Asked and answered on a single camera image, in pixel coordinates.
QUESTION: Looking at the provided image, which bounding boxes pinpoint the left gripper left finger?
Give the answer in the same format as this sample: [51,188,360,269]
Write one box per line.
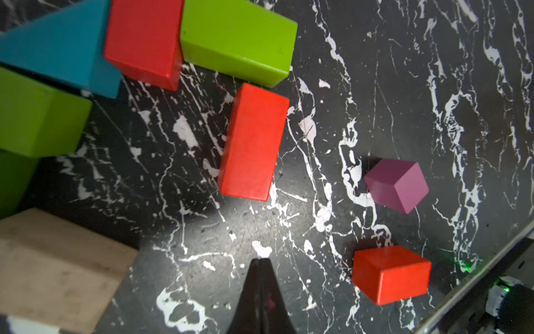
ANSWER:
[227,259,261,333]

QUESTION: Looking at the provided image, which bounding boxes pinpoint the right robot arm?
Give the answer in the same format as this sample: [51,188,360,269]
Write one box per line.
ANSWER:
[485,276,533,333]

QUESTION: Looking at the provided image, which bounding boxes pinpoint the teal triangle block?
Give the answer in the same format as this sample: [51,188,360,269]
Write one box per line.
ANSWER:
[1,1,122,98]

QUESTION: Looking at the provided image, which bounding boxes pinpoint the green block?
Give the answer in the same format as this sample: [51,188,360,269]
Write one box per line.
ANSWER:
[180,0,298,89]
[1,68,93,158]
[1,150,40,218]

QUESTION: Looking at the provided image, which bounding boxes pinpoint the purple block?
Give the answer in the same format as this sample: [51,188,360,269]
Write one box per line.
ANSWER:
[364,159,429,214]

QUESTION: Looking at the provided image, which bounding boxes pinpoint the natural wood block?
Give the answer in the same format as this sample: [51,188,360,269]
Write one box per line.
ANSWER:
[1,209,139,333]

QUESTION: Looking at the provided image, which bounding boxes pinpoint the red block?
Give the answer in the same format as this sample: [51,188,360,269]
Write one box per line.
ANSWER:
[104,0,184,91]
[352,246,431,306]
[218,83,290,201]

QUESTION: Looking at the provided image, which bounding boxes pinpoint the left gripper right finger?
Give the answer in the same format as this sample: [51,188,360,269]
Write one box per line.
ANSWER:
[261,259,296,334]

